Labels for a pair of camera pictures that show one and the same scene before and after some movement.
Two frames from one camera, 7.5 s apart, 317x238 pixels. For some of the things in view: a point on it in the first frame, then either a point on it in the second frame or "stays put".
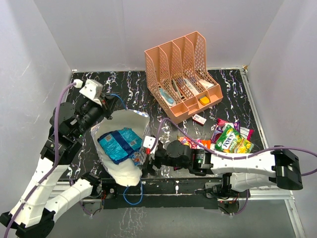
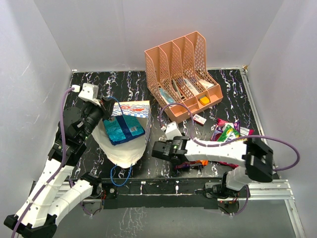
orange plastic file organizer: x=179 y=85 stays put
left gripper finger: x=110 y=103 stays put
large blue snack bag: x=118 y=145 -> x=119 y=128
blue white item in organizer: x=166 y=97 stays put
